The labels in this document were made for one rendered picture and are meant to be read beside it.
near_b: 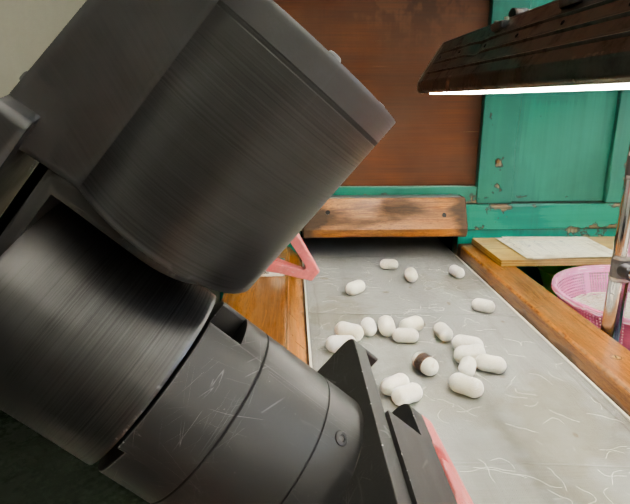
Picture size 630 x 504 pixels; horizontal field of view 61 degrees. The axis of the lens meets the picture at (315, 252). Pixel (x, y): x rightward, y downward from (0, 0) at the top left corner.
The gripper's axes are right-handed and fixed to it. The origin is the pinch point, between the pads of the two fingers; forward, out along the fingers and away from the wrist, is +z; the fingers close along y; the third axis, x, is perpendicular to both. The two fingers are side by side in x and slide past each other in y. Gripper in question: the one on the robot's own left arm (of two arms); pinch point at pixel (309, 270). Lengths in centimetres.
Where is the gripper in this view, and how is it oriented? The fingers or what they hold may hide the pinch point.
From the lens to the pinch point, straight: 56.1
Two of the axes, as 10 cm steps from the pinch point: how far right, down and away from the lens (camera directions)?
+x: -6.3, 7.5, 1.8
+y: -0.5, -2.7, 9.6
